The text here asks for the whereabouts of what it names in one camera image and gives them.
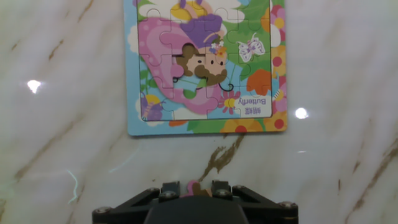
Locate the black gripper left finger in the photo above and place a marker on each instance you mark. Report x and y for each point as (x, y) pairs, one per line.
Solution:
(127, 213)

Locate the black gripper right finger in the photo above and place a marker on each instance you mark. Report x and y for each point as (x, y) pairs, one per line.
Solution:
(270, 213)

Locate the pink brown puzzle piece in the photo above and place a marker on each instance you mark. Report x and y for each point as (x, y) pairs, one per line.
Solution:
(194, 188)

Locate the colourful butterfly puzzle board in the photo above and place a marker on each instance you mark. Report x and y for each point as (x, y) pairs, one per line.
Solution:
(248, 62)

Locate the marble pattern board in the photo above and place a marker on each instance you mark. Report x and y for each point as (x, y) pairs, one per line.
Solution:
(62, 124)

